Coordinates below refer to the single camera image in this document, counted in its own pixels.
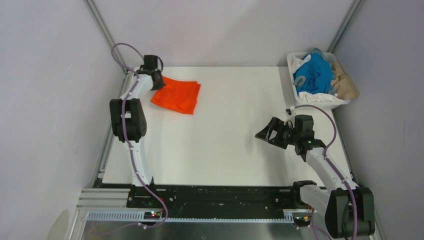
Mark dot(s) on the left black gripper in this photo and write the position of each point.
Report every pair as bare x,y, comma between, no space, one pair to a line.
160,84

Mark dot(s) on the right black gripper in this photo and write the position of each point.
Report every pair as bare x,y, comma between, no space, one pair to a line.
275,124

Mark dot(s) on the orange t shirt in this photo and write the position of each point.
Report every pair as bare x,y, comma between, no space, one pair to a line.
178,96

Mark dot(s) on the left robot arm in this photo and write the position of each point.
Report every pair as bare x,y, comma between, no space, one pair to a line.
128,119

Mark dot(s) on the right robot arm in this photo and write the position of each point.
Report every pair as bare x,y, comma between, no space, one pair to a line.
347,208

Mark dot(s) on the white laundry basket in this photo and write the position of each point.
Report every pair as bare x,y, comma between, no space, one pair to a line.
321,100

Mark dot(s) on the blue t shirt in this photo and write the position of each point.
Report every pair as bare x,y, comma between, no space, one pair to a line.
314,76

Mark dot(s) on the beige t shirt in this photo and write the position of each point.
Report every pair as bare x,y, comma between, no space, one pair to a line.
345,87

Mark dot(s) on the right electronics board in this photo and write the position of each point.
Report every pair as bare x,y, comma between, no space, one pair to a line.
301,221

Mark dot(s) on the electronics board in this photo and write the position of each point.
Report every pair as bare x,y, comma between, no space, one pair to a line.
301,221
152,215

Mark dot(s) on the left electronics board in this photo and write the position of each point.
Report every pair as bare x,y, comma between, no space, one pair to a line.
152,215

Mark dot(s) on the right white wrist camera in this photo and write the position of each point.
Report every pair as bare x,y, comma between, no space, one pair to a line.
291,111

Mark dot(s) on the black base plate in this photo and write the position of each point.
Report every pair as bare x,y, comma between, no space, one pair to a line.
218,202

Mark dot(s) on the left aluminium corner post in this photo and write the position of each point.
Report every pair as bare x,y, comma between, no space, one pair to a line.
105,33

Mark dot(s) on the aluminium corner post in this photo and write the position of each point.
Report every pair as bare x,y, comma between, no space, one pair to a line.
345,24
105,33

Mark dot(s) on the aluminium frame rail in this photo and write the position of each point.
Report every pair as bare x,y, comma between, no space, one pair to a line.
109,198

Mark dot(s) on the right aluminium corner post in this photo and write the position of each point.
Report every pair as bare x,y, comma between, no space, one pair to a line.
345,24

